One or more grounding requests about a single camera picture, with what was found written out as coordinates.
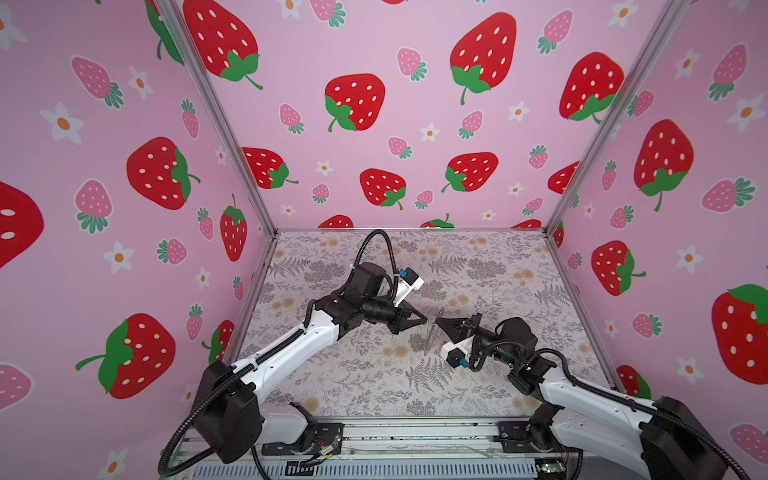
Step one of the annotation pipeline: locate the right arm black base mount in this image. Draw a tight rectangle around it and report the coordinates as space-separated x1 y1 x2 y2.
493 420 578 454

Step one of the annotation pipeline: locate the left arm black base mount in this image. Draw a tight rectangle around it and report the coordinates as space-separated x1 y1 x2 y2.
260 422 344 456

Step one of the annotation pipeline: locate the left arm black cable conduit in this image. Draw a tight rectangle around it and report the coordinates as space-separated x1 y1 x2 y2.
157 229 400 478

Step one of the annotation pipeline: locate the aluminium corner post right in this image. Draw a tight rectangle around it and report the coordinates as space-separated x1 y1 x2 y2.
544 0 690 240

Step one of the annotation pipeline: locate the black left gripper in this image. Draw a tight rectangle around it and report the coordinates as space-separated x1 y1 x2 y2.
360 298 427 336

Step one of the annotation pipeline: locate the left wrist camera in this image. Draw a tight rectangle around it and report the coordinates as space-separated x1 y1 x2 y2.
394 268 424 306

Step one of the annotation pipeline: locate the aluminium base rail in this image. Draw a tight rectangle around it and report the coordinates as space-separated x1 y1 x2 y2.
181 413 649 479

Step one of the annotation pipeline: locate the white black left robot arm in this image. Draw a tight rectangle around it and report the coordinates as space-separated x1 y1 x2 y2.
191 262 427 464

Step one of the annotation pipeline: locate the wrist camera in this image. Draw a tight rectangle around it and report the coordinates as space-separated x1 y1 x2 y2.
394 268 424 306
440 338 473 368

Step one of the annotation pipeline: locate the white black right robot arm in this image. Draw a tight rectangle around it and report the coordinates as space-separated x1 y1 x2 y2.
436 315 733 479

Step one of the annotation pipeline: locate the aluminium corner post left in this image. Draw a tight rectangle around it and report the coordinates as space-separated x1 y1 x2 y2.
156 1 276 238

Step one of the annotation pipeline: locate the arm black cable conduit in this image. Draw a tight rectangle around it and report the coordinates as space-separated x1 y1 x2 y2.
467 338 751 480
157 229 400 478

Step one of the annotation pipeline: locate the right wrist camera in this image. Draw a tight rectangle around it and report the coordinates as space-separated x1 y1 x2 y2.
440 338 473 368

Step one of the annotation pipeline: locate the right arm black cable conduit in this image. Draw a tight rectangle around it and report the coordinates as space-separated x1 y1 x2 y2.
467 338 751 480

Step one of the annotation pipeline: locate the aluminium corner post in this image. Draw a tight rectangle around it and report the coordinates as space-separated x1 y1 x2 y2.
544 0 690 240
156 1 276 238

